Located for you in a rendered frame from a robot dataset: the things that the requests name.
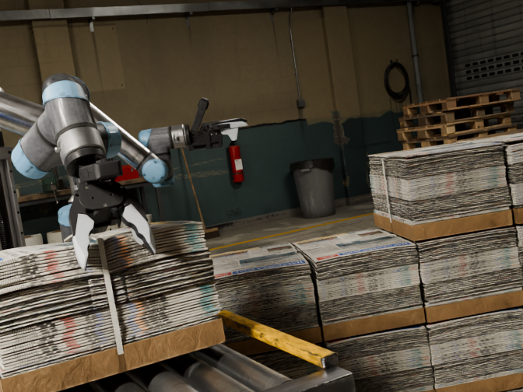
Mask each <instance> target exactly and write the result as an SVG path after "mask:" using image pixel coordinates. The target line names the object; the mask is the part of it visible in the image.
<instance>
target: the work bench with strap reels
mask: <svg viewBox="0 0 523 392"><path fill-rule="evenodd" d="M122 170H123V175H122V176H119V177H116V178H117V179H115V182H118V183H119V184H121V188H123V187H125V188H126V189H130V188H134V187H139V191H140V197H141V202H142V207H143V210H144V212H145V214H146V217H147V219H148V223H152V222H153V220H152V215H151V214H149V213H148V208H147V204H146V194H145V189H144V186H148V185H153V184H151V183H150V182H148V181H147V180H146V179H145V178H144V177H140V176H139V172H138V171H137V170H135V169H134V168H133V167H132V166H130V165H124V166H123V164H122ZM155 192H156V200H157V205H158V211H159V216H160V221H161V222H166V220H165V215H164V210H163V201H162V196H161V190H160V187H155ZM55 194H56V197H57V200H58V201H60V200H65V199H70V197H71V196H72V192H71V188H69V189H63V190H58V192H55ZM52 201H56V200H55V196H54V193H50V194H40V193H36V194H28V195H23V196H21V197H18V203H19V207H23V206H28V205H37V204H42V203H47V202H52ZM125 227H128V226H126V225H125V224H124V223H123V222H122V221H121V226H120V227H118V224H116V225H114V226H108V227H107V230H106V231H111V230H114V229H120V228H125ZM106 231H105V232H106ZM24 238H25V242H26V247H28V246H36V245H43V238H42V235H41V234H40V233H39V234H35V235H29V236H24ZM47 241H48V244H49V243H63V242H62V237H61V230H55V231H52V232H49V233H47Z"/></svg>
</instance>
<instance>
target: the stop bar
mask: <svg viewBox="0 0 523 392"><path fill-rule="evenodd" d="M218 317H221V318H222V321H223V324H224V325H226V326H228V327H231V328H233V329H234V330H237V331H239V332H242V333H244V334H246V335H249V336H251V337H253V338H256V339H258V340H259V341H263V342H264V343H266V344H269V345H271V346H274V347H276V348H278V349H281V350H283V351H284V352H288V353H290V354H291V355H295V356H296V357H299V358H301V359H303V360H306V361H308V362H311V363H313V364H315V365H316V366H320V367H321V368H323V369H327V368H329V367H332V366H336V365H338V363H339V360H338V355H337V353H335V352H332V351H329V350H328V349H325V348H322V347H319V346H317V345H314V344H311V343H310V342H307V341H304V340H301V339H299V338H296V337H294V336H291V335H289V334H286V333H283V332H281V331H277V330H276V329H273V328H271V327H268V326H265V325H264V324H260V323H258V322H255V321H253V320H250V319H247V318H245V317H242V316H240V315H237V314H235V313H231V312H230V311H227V310H221V311H220V312H219V316H218Z"/></svg>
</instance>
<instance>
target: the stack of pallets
mask: <svg viewBox="0 0 523 392"><path fill-rule="evenodd" d="M502 94H506V97H507V100H501V101H500V96H499V95H502ZM520 99H521V97H520V88H518V89H507V90H501V91H496V92H490V93H479V94H473V95H467V96H456V97H451V98H445V99H440V100H431V101H426V102H422V103H413V104H408V105H403V106H402V109H403V113H404V115H403V117H399V118H398V121H400V129H398V130H396V131H397V133H398V140H399V141H401V143H402V144H403V150H408V149H418V148H416V144H415V143H417V142H421V146H422V147H419V148H424V147H429V146H435V145H445V144H451V143H453V142H454V141H459V140H463V139H467V138H474V135H475V137H480V136H484V135H492V134H496V132H495V130H504V132H506V131H513V130H517V127H518V126H517V124H511V113H514V105H513V104H514V100H520ZM508 101H510V102H508ZM503 102H504V103H503ZM487 104H488V105H487ZM417 107H420V108H421V112H422V113H417V111H416V108H417ZM493 107H500V113H497V114H494V113H493ZM470 111H471V112H472V116H471V112H470ZM417 118H418V123H419V124H415V125H413V122H412V119H417ZM489 119H497V123H498V124H497V125H493V126H489ZM468 123H470V128H467V127H466V125H465V124H468ZM401 128H402V129H401ZM439 128H440V129H441V132H440V131H439ZM411 131H417V135H418V136H414V137H412V135H411Z"/></svg>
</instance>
